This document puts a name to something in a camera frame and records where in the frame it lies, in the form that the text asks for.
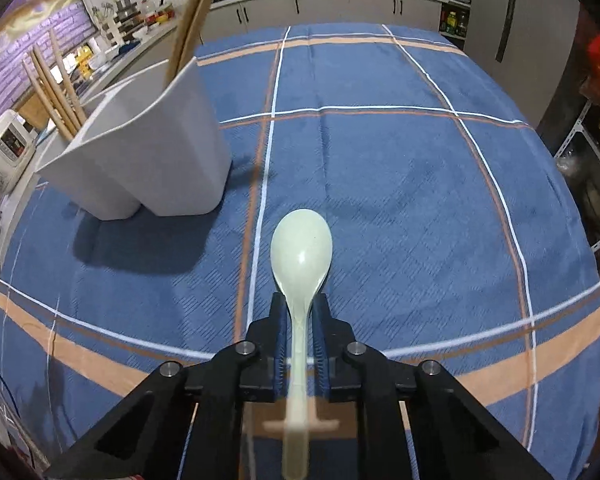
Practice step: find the light green plastic spoon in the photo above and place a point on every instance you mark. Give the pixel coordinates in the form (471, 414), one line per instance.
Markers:
(300, 255)

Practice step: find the grey refrigerator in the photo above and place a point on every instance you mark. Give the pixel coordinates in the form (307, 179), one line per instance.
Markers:
(530, 35)

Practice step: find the white storage shelf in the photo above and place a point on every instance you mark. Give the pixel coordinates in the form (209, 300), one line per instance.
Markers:
(577, 135)

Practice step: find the wooden cutting board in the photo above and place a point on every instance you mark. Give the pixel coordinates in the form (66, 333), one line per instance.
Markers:
(32, 112)

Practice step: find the white utensil holder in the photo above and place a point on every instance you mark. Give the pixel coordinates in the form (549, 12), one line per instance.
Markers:
(180, 150)

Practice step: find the purple brick printed blind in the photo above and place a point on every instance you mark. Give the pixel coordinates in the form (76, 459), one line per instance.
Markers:
(10, 60)

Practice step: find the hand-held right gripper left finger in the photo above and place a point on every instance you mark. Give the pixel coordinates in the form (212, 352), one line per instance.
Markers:
(280, 340)

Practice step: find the group of seasoning jars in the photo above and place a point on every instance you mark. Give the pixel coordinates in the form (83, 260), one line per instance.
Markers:
(157, 16)

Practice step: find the grey base cabinets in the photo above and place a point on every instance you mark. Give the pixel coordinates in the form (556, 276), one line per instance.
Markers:
(330, 7)

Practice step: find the wooden chopstick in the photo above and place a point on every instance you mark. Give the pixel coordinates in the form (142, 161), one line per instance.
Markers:
(187, 10)
(58, 90)
(48, 100)
(67, 75)
(200, 10)

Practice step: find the beige tiered dish rack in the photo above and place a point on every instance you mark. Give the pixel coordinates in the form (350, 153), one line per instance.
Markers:
(114, 25)

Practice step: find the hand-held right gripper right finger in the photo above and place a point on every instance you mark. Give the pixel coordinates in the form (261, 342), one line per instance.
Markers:
(321, 345)

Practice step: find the white electric pressure cooker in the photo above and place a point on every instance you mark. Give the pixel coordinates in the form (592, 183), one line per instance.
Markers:
(7, 150)

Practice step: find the group of oil bottles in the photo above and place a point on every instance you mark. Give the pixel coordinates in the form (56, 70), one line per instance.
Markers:
(455, 22)

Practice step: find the blue plaid tablecloth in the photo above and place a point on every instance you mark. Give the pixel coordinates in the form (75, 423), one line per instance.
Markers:
(405, 185)

